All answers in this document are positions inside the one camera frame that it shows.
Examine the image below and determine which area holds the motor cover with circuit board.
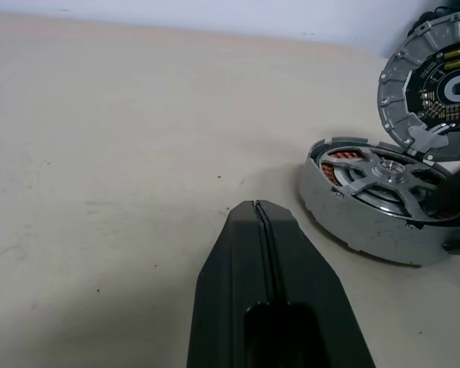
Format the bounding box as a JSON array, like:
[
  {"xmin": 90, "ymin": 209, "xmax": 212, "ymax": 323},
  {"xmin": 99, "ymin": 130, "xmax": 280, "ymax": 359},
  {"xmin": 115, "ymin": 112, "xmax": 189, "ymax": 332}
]
[{"xmin": 376, "ymin": 10, "xmax": 460, "ymax": 165}]

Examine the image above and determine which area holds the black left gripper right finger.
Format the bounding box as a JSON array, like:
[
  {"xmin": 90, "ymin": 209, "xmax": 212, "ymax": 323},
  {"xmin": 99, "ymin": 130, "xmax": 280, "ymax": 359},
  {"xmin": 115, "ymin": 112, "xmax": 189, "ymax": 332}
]
[{"xmin": 258, "ymin": 199, "xmax": 376, "ymax": 368}]

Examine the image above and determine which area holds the motor stator with copper windings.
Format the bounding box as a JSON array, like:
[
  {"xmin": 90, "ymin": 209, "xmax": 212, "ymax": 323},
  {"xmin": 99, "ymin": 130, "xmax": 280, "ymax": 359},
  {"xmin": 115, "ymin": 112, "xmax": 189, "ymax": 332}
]
[{"xmin": 297, "ymin": 134, "xmax": 460, "ymax": 266}]

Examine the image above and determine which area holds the silver spoked motor rotor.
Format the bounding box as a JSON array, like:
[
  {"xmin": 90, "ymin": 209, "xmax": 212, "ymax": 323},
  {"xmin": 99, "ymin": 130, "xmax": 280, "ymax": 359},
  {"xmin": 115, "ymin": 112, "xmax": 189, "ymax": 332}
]
[{"xmin": 319, "ymin": 147, "xmax": 460, "ymax": 228}]

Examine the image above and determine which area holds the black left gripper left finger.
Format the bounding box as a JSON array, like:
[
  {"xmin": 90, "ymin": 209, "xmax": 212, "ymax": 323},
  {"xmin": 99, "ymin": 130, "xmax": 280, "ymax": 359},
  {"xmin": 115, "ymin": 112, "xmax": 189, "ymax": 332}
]
[{"xmin": 186, "ymin": 199, "xmax": 277, "ymax": 368}]

